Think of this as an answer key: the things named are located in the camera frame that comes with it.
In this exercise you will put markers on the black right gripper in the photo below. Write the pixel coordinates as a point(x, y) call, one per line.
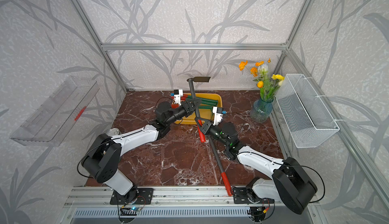
point(207, 127)

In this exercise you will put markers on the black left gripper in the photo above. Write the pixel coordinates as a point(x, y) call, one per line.
point(186, 108)

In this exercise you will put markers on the green small hoe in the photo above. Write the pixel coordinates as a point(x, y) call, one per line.
point(204, 100)
point(206, 104)
point(206, 111)

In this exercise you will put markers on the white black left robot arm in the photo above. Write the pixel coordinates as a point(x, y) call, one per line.
point(102, 159)

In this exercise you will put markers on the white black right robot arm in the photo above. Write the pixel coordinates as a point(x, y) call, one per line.
point(293, 186)

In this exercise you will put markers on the yellow plastic storage box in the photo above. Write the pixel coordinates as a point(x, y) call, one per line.
point(191, 119)

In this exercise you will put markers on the blue glass vase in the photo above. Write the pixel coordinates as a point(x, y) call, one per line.
point(261, 110)

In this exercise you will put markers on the upright metal tin can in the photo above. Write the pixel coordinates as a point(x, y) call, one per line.
point(113, 132)

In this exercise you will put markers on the orange yellow artificial flowers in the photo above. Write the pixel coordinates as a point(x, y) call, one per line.
point(268, 84)

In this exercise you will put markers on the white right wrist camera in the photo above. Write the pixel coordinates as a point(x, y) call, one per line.
point(218, 113)

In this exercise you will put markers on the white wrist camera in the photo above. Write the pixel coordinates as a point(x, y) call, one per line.
point(218, 113)
point(177, 95)

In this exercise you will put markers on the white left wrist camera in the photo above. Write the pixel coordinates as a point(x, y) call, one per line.
point(177, 95)

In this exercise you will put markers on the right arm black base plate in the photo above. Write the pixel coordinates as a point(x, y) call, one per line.
point(241, 196)

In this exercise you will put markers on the white wire mesh basket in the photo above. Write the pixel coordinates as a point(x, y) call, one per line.
point(308, 120)

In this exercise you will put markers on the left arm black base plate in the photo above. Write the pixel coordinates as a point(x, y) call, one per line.
point(139, 196)

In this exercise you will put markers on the clear plastic wall shelf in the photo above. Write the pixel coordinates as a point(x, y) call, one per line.
point(49, 125)

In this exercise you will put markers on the aluminium front rail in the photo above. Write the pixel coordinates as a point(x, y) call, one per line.
point(163, 196)

